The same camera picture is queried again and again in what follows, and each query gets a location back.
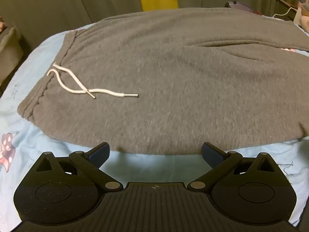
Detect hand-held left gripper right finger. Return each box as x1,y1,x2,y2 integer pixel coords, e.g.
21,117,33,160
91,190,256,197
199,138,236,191
189,142,276,191

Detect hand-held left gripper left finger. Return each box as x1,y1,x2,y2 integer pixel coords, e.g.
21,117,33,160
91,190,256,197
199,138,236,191
36,142,122,191

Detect grey sweat pants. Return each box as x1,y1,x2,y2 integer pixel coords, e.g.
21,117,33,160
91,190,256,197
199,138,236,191
17,6,309,156

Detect light blue printed blanket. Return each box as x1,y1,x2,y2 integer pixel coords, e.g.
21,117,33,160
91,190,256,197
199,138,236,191
0,12,309,228

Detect grey chair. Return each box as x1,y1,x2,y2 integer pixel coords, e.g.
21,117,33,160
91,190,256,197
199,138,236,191
0,27,25,89

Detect pink rounded object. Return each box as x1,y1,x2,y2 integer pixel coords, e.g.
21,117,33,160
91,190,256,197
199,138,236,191
299,16,309,32

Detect dark wooden furniture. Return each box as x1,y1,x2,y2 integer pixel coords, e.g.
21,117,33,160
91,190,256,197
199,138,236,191
275,0,303,24

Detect white drawstring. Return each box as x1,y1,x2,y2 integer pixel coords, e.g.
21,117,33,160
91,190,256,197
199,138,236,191
47,63,139,99

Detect white cable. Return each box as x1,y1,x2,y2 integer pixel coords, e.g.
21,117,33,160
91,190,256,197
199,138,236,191
271,6,299,19

